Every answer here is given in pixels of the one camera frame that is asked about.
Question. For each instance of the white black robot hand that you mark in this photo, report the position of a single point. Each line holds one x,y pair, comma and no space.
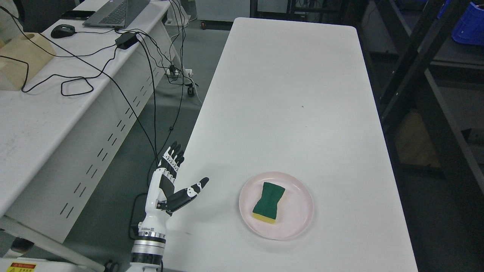
162,197

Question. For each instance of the green yellow sponge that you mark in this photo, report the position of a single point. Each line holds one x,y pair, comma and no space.
267,206

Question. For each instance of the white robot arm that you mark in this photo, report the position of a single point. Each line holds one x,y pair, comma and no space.
147,252

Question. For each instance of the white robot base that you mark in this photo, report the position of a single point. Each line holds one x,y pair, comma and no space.
40,265

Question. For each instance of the black metal shelf rack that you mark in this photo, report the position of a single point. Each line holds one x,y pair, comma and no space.
417,65

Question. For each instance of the white folding desk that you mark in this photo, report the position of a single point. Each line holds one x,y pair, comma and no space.
58,140

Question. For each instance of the pink plate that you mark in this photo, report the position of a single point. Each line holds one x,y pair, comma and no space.
295,209

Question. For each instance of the white power strip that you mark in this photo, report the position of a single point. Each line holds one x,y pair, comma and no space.
176,73

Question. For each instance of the black power adapter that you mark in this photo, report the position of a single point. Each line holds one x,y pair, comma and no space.
126,40

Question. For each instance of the white work table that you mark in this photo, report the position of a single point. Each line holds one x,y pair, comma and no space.
291,97

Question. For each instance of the grey laptop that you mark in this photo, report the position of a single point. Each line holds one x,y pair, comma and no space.
116,14

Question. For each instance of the black computer mouse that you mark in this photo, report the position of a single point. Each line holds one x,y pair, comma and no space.
63,31

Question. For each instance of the beige wooden box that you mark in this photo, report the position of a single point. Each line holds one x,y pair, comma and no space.
22,58

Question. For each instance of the black smartphone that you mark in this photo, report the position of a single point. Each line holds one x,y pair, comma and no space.
77,15

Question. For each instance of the blue plastic bin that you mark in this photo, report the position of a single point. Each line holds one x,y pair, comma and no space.
470,27

